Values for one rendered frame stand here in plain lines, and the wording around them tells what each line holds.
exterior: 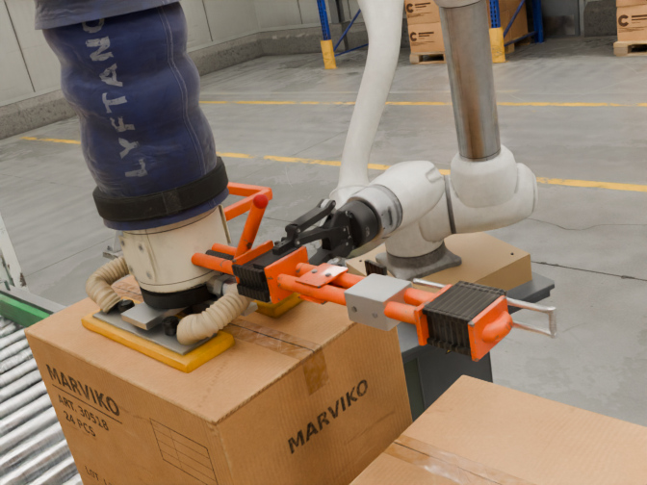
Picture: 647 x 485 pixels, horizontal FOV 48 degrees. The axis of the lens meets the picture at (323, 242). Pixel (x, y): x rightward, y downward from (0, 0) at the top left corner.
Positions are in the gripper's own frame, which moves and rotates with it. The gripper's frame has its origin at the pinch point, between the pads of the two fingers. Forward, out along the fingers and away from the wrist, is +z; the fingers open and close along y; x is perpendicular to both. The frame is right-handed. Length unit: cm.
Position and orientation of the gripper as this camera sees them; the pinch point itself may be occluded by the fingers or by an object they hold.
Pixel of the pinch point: (277, 270)
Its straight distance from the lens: 111.9
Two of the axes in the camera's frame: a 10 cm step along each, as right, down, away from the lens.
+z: -6.6, 4.0, -6.4
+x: -7.3, -1.3, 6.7
